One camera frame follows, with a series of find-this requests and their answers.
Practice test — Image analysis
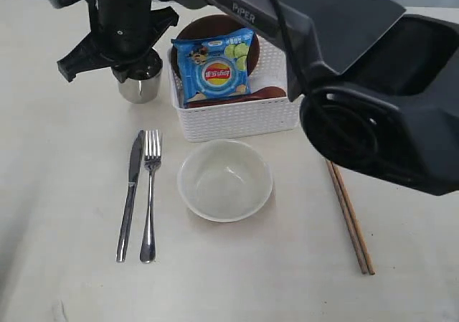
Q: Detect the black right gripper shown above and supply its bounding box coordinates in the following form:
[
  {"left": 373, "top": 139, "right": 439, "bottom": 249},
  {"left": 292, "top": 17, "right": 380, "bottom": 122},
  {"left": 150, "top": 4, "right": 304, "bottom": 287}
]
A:
[{"left": 57, "top": 0, "right": 179, "bottom": 83}]

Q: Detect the silver foil packet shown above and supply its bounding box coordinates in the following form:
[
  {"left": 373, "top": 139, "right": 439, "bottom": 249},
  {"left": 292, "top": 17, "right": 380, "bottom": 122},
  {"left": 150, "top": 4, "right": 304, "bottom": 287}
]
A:
[{"left": 118, "top": 48, "right": 163, "bottom": 104}]

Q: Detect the silver metal table knife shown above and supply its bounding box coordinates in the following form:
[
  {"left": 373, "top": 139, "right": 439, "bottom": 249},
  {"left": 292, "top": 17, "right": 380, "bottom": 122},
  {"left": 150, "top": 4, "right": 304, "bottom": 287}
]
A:
[{"left": 116, "top": 130, "right": 145, "bottom": 262}]

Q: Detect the blue potato chips bag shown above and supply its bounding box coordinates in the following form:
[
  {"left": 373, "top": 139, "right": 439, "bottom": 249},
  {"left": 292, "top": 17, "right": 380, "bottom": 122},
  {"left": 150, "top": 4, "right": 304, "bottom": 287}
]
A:
[{"left": 171, "top": 28, "right": 253, "bottom": 105}]

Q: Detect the brown wooden spoon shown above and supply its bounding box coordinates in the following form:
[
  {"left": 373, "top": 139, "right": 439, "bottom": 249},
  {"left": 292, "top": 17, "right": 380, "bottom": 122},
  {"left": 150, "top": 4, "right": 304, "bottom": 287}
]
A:
[{"left": 186, "top": 86, "right": 286, "bottom": 108}]

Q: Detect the white speckled ceramic bowl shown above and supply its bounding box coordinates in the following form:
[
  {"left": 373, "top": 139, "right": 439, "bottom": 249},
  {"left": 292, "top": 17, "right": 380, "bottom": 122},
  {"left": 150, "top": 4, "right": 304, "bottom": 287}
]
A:
[{"left": 177, "top": 139, "right": 274, "bottom": 223}]

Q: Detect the white plastic lattice basket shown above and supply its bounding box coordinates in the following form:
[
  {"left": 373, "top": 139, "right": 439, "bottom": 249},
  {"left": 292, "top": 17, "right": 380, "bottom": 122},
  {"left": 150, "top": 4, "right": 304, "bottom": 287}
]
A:
[{"left": 164, "top": 37, "right": 303, "bottom": 142}]

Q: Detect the silver metal fork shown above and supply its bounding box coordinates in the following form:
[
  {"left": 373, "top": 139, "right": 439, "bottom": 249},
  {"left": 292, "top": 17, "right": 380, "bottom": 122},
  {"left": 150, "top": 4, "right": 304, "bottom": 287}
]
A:
[{"left": 140, "top": 129, "right": 162, "bottom": 263}]

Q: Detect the brown wooden chopstick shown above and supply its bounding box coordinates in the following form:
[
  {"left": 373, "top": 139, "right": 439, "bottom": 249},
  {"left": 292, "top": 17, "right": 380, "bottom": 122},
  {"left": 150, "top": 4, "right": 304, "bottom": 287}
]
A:
[
  {"left": 325, "top": 160, "right": 369, "bottom": 275},
  {"left": 332, "top": 163, "right": 376, "bottom": 275}
]

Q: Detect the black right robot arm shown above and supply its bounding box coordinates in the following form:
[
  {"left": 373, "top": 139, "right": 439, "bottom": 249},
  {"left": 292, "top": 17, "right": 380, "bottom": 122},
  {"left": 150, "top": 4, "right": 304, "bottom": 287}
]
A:
[{"left": 50, "top": 0, "right": 458, "bottom": 196}]

